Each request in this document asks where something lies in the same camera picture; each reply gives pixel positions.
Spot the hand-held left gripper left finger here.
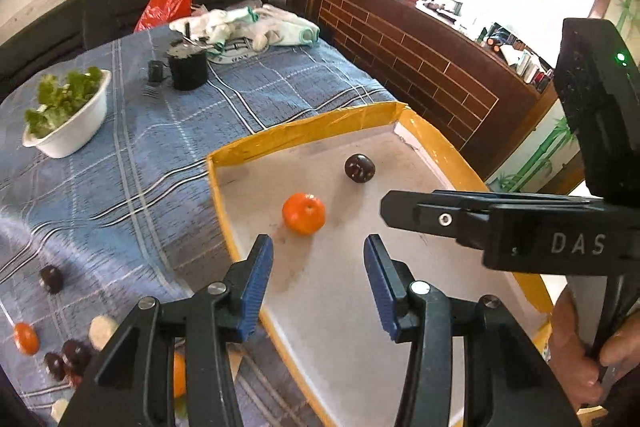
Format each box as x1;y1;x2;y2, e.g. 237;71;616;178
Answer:
59;234;275;427

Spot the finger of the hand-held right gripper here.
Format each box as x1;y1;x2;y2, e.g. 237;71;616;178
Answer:
380;189;496;250

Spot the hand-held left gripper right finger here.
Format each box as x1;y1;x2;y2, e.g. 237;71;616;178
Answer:
363;234;581;427

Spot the yellow cardboard tray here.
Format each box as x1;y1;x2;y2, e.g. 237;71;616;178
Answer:
206;102;553;427

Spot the dark purple plum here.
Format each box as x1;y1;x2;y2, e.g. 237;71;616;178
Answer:
344;153;376;184
61;339;93;370
43;352;67;382
39;265;65;295

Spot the orange tangerine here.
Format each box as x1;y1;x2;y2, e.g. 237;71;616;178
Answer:
281;192;326;236
12;322;40;356
172;351;187;399

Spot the person's right hand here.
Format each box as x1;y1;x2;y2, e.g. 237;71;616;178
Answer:
547;287;640;413

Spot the bamboo painted panel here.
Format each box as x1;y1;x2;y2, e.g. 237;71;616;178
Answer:
487;0;638;195

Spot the blue plaid tablecloth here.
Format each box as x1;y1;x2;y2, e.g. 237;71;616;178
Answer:
0;24;401;427

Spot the brown brick pattern counter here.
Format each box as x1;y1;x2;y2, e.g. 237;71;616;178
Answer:
287;0;561;180

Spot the black cup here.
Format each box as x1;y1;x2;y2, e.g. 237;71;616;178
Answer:
166;38;208;92

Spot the small black charger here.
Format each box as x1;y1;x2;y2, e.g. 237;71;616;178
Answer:
146;59;168;84

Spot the white bowl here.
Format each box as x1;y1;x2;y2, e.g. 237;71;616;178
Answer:
22;69;112;158

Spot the pile of white clothes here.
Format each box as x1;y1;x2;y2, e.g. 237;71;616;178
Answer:
169;4;321;65

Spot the green lettuce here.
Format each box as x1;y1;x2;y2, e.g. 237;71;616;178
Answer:
25;67;103;138

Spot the black sofa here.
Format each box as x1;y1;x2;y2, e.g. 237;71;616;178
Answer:
0;0;271;102

